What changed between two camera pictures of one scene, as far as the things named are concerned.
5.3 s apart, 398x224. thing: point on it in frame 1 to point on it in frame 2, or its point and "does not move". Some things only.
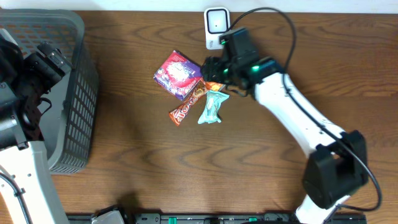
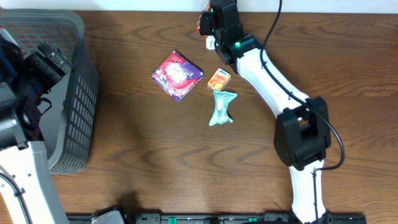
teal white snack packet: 214,99 to 221,99
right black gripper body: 221,71 to 208,27
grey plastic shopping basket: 69,129 does not move
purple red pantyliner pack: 178,74 does not move
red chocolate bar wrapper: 178,114 to 208,7
